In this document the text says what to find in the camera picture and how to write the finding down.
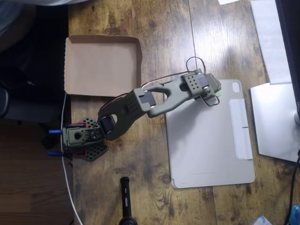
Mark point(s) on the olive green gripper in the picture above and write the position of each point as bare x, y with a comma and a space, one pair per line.
214, 85

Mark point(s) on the green cube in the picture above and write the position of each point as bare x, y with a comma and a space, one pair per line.
218, 94

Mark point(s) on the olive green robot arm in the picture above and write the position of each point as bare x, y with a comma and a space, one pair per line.
131, 105

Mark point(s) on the brown cardboard tray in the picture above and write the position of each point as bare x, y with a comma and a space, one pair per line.
100, 68

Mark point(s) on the beige tablet folio case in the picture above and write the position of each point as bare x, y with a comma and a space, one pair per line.
206, 145

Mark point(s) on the silver monitor stand base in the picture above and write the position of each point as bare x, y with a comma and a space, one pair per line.
274, 122

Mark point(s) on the white foam sheet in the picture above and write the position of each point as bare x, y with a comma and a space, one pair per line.
269, 42

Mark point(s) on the white paper sheet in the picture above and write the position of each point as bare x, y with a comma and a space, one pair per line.
228, 1

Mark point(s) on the black monitor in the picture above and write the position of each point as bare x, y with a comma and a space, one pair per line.
291, 35

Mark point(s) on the white blue packet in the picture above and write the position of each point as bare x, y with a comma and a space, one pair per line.
262, 221

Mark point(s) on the black tripod pole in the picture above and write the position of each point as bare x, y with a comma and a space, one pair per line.
126, 199

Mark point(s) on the blue round object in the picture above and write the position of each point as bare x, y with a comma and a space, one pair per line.
295, 214

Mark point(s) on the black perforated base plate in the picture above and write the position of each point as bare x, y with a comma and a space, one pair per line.
96, 152

